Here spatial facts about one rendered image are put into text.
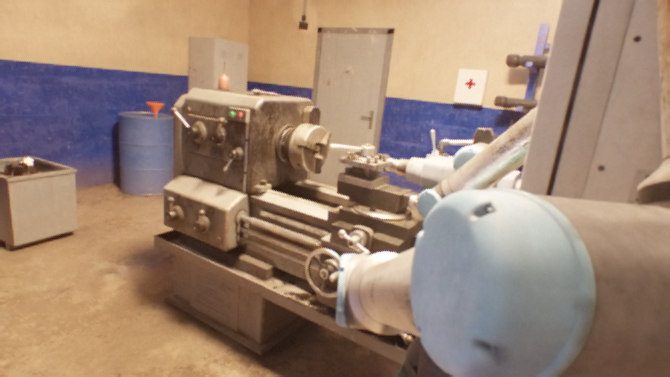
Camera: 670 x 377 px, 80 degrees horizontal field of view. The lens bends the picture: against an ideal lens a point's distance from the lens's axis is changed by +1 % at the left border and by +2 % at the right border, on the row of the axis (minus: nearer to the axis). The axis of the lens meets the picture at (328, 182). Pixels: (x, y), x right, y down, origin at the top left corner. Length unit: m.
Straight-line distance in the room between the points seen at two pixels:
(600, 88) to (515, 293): 0.46
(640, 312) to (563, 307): 0.04
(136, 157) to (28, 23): 1.55
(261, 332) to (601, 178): 1.93
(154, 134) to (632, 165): 4.53
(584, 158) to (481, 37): 4.32
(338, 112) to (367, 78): 0.61
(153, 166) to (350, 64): 2.74
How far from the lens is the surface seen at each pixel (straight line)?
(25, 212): 3.69
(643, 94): 0.65
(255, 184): 2.11
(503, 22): 4.90
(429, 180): 1.78
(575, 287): 0.24
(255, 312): 2.27
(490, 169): 1.03
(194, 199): 2.23
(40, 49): 5.05
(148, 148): 4.83
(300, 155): 2.04
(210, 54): 5.58
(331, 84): 5.58
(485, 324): 0.23
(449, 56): 4.98
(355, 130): 5.38
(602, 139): 0.65
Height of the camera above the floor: 1.44
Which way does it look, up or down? 14 degrees down
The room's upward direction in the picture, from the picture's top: 6 degrees clockwise
